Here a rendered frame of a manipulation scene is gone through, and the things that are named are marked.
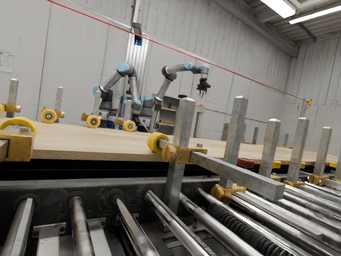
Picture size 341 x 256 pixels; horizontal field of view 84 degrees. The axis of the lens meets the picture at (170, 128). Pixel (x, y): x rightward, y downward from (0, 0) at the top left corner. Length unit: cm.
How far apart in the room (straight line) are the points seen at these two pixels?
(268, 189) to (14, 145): 48
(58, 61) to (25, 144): 380
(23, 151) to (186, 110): 39
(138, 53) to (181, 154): 221
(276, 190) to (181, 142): 27
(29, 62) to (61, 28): 83
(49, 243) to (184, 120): 43
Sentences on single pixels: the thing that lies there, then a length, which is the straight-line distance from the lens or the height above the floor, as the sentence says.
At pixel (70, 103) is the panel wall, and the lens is 418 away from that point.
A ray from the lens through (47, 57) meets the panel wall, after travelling 421.
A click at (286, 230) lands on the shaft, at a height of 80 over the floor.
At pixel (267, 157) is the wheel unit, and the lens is 90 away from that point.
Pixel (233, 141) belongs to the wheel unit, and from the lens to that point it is 71.
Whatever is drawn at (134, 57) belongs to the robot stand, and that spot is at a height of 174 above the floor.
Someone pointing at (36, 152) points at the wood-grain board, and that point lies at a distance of 66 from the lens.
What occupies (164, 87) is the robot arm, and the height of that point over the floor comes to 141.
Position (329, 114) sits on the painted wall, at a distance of 896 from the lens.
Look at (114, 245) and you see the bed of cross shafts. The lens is 57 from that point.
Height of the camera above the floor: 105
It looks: 3 degrees down
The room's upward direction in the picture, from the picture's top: 9 degrees clockwise
